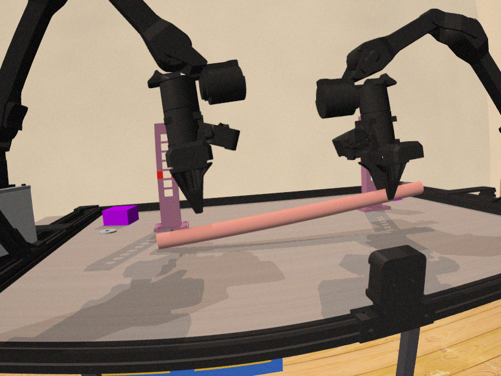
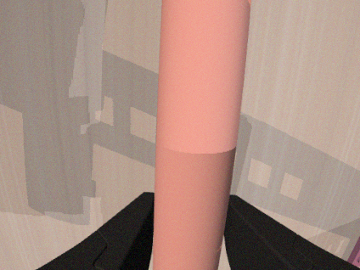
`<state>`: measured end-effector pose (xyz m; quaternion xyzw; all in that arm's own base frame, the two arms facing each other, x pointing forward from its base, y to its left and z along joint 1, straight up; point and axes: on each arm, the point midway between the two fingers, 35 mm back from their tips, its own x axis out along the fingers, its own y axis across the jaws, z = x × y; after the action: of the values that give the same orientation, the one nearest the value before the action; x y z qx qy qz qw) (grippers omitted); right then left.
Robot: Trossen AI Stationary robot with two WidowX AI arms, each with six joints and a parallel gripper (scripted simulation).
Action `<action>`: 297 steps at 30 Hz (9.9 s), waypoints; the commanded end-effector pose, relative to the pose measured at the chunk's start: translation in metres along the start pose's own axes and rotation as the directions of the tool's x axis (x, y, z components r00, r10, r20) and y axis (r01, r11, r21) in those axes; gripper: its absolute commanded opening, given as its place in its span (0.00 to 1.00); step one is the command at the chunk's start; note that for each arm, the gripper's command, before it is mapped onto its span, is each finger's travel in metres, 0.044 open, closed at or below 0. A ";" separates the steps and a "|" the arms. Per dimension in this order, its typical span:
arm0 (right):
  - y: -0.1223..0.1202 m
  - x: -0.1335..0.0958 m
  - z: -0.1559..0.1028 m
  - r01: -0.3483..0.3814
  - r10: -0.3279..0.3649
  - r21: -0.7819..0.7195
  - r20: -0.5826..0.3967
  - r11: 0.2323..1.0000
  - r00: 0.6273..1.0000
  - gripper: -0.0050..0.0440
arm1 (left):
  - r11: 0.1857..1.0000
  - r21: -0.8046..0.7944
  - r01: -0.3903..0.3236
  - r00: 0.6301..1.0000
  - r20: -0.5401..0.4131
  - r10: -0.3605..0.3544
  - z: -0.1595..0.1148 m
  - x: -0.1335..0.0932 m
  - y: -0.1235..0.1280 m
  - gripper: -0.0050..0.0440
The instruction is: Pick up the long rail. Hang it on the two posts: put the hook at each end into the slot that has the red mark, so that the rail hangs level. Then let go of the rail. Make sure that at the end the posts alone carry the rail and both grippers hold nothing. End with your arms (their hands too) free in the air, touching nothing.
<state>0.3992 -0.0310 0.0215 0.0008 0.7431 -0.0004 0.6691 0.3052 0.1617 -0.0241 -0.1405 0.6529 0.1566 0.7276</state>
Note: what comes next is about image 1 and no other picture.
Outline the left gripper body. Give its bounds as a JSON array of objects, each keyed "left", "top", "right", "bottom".
[{"left": 164, "top": 106, "right": 213, "bottom": 168}]

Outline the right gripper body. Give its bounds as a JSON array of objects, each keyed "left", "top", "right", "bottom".
[{"left": 347, "top": 111, "right": 424, "bottom": 163}]

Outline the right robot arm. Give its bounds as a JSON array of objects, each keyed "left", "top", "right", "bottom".
[{"left": 315, "top": 8, "right": 501, "bottom": 157}]

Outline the long salmon-pink rail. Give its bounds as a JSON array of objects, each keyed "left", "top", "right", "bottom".
[{"left": 156, "top": 181, "right": 424, "bottom": 249}]

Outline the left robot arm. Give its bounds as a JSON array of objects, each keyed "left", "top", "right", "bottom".
[{"left": 0, "top": 0, "right": 246, "bottom": 189}]

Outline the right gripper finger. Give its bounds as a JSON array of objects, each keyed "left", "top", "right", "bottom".
[
  {"left": 358, "top": 160, "right": 385, "bottom": 190},
  {"left": 375, "top": 160, "right": 409, "bottom": 200}
]

